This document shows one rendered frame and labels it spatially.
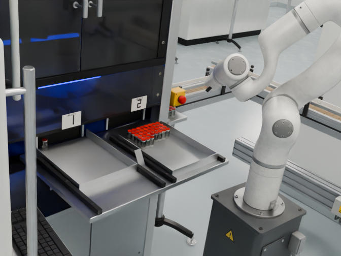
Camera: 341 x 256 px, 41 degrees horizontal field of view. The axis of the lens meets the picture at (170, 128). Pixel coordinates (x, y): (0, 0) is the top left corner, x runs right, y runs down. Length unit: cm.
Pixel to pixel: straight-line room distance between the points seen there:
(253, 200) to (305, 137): 168
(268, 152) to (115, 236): 104
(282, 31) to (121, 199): 77
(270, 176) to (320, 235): 163
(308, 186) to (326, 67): 128
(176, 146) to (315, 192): 99
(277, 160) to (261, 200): 17
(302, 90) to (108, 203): 75
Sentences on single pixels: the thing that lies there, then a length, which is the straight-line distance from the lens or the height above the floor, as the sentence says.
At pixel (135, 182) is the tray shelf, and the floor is 88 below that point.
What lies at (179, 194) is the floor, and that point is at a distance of 325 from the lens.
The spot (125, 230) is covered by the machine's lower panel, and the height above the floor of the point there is 33.
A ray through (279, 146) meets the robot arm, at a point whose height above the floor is 114.
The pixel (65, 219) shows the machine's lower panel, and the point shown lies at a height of 55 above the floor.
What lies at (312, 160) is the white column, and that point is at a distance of 333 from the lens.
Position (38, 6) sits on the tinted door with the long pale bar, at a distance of 162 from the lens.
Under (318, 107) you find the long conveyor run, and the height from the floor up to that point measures 95.
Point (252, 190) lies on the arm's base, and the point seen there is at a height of 94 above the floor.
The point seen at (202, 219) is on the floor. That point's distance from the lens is 306.
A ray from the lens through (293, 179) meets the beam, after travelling 274.
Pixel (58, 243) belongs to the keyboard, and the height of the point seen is 83.
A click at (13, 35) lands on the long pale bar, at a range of 151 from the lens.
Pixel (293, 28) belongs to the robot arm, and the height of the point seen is 152.
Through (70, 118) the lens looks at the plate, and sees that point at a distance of 181.
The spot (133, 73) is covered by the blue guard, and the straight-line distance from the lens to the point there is 192.
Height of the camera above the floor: 181
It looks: 26 degrees down
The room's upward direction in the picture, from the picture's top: 7 degrees clockwise
